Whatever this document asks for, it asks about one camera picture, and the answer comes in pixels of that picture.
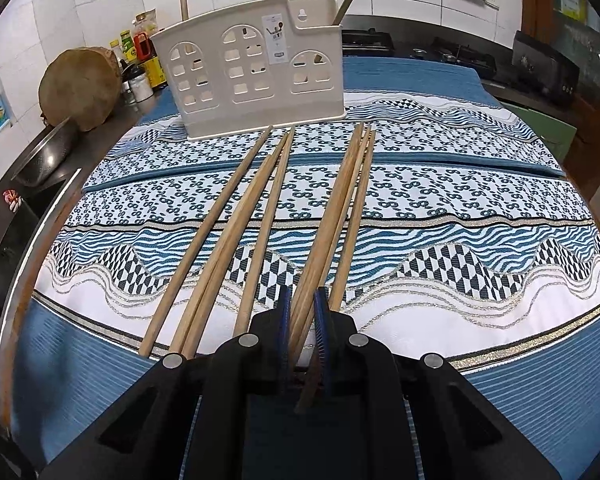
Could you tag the blue patterned placemat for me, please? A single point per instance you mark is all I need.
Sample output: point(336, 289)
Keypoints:
point(430, 220)
point(430, 85)

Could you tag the cream plastic utensil holder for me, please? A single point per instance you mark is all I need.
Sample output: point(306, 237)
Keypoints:
point(210, 110)

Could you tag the bunch of wooden chopsticks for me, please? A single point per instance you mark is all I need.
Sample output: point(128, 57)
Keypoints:
point(260, 240)

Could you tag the green cabinet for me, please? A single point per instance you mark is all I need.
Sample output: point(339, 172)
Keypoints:
point(545, 132)

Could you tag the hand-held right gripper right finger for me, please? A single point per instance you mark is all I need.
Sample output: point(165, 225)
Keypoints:
point(321, 330)

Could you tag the black countertop appliance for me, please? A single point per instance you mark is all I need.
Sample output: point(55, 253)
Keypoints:
point(545, 67)

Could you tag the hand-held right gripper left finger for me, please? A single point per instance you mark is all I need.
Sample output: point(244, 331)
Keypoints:
point(284, 330)

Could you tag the white shaker with black lid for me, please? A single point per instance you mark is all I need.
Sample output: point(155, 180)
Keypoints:
point(141, 87)

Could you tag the yellow cap bottle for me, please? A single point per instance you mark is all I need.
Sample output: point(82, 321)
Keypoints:
point(116, 52)

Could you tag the round wooden cutting board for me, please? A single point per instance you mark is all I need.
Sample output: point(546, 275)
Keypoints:
point(77, 87)

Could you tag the wooden framed glass door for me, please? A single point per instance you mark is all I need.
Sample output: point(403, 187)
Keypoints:
point(540, 5)

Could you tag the dark kitchen sink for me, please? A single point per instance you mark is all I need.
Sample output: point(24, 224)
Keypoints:
point(5, 255)

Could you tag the green label bottle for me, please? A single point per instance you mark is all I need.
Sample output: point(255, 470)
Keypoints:
point(127, 47)

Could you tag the metal basin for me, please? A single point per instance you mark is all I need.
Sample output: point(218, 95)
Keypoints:
point(45, 152)

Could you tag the dark soy sauce bottle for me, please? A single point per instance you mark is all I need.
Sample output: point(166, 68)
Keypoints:
point(151, 67)

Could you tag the clear snack bag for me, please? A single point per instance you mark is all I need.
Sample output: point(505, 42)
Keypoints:
point(146, 20)

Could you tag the black gas stove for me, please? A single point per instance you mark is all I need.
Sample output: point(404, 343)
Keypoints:
point(450, 55)

